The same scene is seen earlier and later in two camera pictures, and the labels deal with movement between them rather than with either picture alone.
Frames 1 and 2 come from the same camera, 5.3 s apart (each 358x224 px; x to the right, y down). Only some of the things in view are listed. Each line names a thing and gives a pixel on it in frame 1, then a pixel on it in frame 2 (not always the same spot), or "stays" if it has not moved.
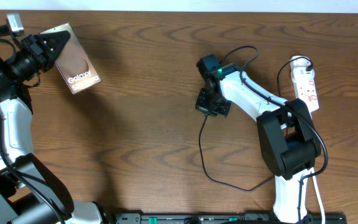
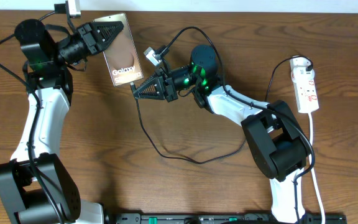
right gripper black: x=200 y=105 -> x=169 y=93
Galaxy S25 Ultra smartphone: x=73 y=63 -> x=121 y=55
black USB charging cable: x=309 y=68 -> x=226 y=154
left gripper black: x=33 y=45 -> x=92 y=38
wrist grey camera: x=15 y=23 -> x=74 y=7
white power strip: x=302 y=74 stays
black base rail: x=221 y=218 stays
